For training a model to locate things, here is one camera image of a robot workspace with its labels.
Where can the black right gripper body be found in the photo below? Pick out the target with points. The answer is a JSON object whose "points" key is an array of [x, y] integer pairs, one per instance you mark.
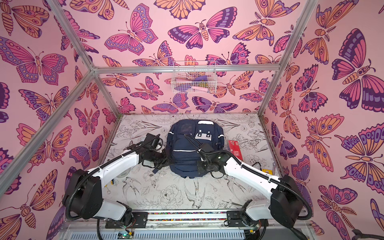
{"points": [[202, 163]]}

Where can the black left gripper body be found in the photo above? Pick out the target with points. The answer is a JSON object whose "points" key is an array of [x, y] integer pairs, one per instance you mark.
{"points": [[158, 158]]}

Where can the navy blue student backpack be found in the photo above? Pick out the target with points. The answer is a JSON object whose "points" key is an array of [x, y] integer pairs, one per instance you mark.
{"points": [[183, 141]]}

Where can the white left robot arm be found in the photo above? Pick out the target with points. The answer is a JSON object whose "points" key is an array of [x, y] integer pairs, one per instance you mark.
{"points": [[84, 199]]}

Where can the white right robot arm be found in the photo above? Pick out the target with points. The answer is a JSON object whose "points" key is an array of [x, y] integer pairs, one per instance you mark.
{"points": [[284, 203]]}

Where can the red pencil box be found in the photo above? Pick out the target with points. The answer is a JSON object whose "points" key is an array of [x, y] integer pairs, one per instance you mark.
{"points": [[235, 149]]}

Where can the yellow tape measure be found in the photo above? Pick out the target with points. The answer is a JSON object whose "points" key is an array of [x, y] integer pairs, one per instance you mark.
{"points": [[267, 171]]}

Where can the small green circuit board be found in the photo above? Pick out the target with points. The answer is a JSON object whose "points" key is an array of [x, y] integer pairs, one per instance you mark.
{"points": [[125, 235]]}

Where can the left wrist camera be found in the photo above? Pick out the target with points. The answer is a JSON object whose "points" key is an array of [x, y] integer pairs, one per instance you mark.
{"points": [[155, 142]]}

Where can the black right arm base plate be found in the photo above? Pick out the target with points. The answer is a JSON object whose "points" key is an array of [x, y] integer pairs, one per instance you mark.
{"points": [[237, 219]]}

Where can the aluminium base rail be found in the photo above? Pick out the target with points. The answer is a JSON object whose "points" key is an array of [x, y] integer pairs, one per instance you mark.
{"points": [[189, 225]]}

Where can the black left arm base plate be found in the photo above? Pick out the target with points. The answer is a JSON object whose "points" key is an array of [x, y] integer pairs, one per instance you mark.
{"points": [[135, 220]]}

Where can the white wire wall basket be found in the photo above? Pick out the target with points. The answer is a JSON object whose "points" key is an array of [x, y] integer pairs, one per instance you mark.
{"points": [[194, 77]]}

